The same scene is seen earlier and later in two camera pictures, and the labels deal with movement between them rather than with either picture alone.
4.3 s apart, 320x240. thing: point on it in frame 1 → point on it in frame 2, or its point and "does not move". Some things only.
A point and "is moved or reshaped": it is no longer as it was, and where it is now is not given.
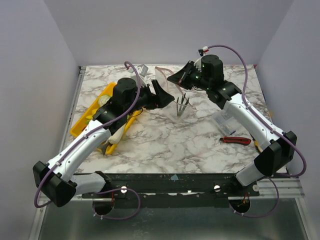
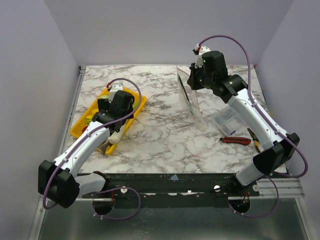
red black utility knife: x=244 y=141 does not move
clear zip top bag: x=176 y=110 → x=190 y=95
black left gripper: x=160 y=99 → x=104 y=104
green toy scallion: x=181 y=109 is moved or reshaped
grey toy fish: x=103 y=147 does not move
